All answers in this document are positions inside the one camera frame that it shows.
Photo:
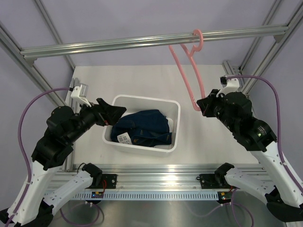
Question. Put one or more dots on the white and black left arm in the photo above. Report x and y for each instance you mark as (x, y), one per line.
(32, 208)

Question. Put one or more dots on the white plastic bin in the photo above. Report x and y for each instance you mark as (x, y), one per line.
(133, 104)

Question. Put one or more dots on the white slotted cable duct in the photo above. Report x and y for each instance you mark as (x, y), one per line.
(148, 196)

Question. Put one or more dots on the horizontal aluminium hanging rail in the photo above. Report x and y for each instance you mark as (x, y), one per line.
(150, 41)

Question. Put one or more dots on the left aluminium frame strut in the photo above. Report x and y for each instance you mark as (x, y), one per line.
(29, 67)

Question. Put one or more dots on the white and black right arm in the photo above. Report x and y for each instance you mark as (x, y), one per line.
(282, 197)

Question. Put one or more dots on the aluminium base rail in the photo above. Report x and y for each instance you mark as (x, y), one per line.
(159, 177)

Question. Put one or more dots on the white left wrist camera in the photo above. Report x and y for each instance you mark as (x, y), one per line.
(79, 94)

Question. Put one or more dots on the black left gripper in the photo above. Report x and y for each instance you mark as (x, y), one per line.
(106, 113)

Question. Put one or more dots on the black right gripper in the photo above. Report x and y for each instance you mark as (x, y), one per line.
(207, 103)

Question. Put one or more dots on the right aluminium frame strut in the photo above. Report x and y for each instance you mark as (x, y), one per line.
(264, 50)

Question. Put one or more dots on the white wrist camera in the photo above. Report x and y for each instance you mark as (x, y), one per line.
(229, 85)
(79, 94)

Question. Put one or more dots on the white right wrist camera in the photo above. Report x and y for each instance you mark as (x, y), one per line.
(229, 85)

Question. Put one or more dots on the white paper garment tag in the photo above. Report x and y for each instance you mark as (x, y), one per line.
(124, 138)

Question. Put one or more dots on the dark blue denim skirt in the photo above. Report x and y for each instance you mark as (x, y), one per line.
(148, 128)

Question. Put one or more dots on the aluminium frame strut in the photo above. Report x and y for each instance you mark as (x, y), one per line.
(29, 67)
(264, 50)

